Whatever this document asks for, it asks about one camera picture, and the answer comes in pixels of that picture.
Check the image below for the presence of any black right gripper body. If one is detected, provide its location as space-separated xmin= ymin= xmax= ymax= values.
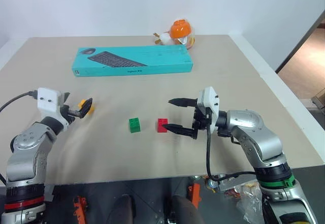
xmin=191 ymin=104 xmax=213 ymax=140

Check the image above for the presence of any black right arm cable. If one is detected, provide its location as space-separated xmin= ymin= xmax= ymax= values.
xmin=206 ymin=129 xmax=257 ymax=182

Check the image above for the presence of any brown cardboard box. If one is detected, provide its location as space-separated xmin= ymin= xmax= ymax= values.
xmin=311 ymin=87 xmax=325 ymax=108

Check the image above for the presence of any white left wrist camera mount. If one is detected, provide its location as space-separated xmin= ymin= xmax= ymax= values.
xmin=37 ymin=87 xmax=63 ymax=119

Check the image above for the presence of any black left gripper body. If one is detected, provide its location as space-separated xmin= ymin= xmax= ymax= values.
xmin=60 ymin=104 xmax=77 ymax=126

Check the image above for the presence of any red toy brick cube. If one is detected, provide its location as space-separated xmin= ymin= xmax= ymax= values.
xmin=156 ymin=118 xmax=169 ymax=134

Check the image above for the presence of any orange clamp tool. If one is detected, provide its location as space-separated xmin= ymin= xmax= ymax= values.
xmin=72 ymin=195 xmax=89 ymax=224
xmin=187 ymin=182 xmax=202 ymax=207

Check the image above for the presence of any green toy brick cube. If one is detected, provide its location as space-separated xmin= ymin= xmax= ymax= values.
xmin=128 ymin=117 xmax=142 ymax=134

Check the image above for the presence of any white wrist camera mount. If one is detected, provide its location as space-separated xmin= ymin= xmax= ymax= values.
xmin=197 ymin=86 xmax=220 ymax=134
xmin=37 ymin=87 xmax=63 ymax=119

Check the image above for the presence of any dark rounded shape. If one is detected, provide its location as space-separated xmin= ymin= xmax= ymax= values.
xmin=169 ymin=195 xmax=204 ymax=224

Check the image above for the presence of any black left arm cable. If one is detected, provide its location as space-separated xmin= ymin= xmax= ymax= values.
xmin=0 ymin=90 xmax=39 ymax=113

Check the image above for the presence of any teal keyboard box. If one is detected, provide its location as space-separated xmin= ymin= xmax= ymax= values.
xmin=71 ymin=44 xmax=193 ymax=78

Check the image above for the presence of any clear plastic bag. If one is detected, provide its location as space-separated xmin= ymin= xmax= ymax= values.
xmin=235 ymin=182 xmax=265 ymax=224

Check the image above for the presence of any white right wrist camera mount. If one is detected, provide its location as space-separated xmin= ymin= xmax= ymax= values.
xmin=197 ymin=86 xmax=220 ymax=134

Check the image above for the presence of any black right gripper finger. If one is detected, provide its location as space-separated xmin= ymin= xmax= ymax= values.
xmin=168 ymin=97 xmax=199 ymax=108
xmin=162 ymin=123 xmax=198 ymax=139

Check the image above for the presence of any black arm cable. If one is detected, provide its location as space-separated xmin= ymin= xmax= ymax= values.
xmin=206 ymin=129 xmax=257 ymax=182
xmin=0 ymin=90 xmax=39 ymax=113

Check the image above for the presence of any orange toy bowl in bag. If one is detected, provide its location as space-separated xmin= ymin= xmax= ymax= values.
xmin=169 ymin=18 xmax=197 ymax=50

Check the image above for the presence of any yellow toy brick cube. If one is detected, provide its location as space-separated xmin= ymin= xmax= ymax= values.
xmin=78 ymin=99 xmax=95 ymax=114

